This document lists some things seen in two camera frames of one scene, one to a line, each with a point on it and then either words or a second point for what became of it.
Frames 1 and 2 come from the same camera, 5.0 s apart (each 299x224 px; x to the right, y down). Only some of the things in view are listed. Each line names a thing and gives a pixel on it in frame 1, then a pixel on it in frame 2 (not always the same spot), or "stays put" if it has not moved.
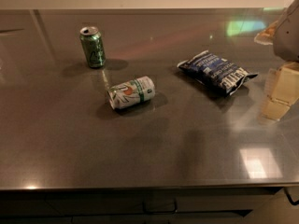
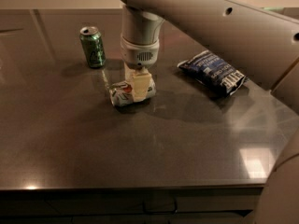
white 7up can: (130, 92) stays put
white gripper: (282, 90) to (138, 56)
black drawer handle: (176, 205) stays put
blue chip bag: (218, 72) stays put
